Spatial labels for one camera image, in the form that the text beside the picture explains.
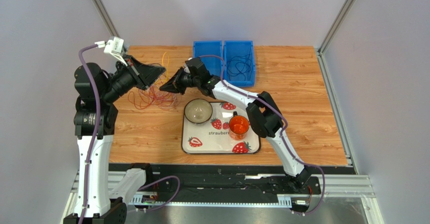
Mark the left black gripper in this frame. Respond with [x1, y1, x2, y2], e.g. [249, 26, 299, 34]
[101, 55, 165, 103]

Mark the red cable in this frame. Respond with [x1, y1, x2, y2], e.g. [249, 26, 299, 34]
[127, 62, 182, 111]

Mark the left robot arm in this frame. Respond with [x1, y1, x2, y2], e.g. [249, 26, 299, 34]
[63, 55, 165, 223]

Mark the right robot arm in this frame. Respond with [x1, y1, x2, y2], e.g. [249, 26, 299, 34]
[160, 57, 311, 189]

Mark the beige ceramic bowl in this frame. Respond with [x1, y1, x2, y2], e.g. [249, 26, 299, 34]
[184, 98, 213, 124]

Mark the left blue plastic bin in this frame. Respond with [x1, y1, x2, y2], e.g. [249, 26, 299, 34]
[193, 40, 223, 76]

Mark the blue plastic bin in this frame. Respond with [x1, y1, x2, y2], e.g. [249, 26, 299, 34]
[193, 40, 223, 76]
[224, 40, 256, 88]

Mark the right blue plastic bin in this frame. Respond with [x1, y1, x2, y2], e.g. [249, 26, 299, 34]
[224, 40, 256, 88]

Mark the strawberry print tray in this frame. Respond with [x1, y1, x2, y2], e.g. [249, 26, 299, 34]
[182, 101, 261, 154]

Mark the orange transparent mug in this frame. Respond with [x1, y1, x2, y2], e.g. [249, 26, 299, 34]
[228, 111, 250, 140]

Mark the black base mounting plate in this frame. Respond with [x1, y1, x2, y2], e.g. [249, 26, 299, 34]
[108, 162, 356, 204]

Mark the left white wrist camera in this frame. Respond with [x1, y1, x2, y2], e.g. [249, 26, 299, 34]
[94, 36, 128, 65]

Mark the dark blue cable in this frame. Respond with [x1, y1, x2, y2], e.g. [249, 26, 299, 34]
[227, 52, 253, 78]

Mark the aluminium frame rail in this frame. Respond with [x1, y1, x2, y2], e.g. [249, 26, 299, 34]
[60, 170, 385, 224]

